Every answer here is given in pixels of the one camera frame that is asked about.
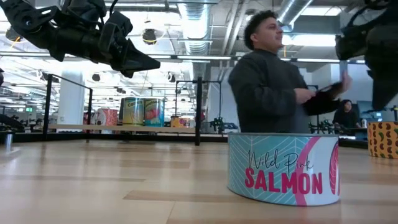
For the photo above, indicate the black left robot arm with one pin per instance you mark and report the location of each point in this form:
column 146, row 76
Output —
column 34, row 28

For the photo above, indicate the small orange flowered can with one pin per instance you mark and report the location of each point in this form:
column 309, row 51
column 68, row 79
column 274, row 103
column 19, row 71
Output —
column 179, row 122

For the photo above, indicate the carrots can yellow-green label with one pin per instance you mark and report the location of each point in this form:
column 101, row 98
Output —
column 133, row 113

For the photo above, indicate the thin black metal frame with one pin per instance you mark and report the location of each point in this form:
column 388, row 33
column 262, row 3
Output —
column 186, row 81

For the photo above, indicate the silver ventilation duct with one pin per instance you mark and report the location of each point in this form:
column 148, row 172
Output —
column 196, row 28

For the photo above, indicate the wild pink salmon can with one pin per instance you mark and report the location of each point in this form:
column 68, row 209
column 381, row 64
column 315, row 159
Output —
column 280, row 171

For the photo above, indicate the orange bean-pattern can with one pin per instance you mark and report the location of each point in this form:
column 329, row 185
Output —
column 384, row 140

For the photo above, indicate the seated person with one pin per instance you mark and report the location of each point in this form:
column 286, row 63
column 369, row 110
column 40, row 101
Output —
column 345, row 118

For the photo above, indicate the black held bag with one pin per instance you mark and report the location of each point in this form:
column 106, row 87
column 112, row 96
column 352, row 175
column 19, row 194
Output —
column 320, row 102

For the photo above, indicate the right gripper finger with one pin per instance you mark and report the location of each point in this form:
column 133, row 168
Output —
column 384, row 84

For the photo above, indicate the black ceiling spotlight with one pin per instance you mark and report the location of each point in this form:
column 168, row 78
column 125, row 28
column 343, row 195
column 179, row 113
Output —
column 150, row 36

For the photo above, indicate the black aluminium table frame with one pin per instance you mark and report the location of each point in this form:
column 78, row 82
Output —
column 124, row 137

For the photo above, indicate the wooden shelf black frame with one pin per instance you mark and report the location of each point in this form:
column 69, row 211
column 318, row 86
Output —
column 124, row 128

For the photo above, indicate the red labelled can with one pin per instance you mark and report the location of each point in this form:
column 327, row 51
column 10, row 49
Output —
column 109, row 117

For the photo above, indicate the tomatoes can teal label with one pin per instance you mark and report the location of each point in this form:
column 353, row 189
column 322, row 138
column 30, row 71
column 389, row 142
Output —
column 154, row 113

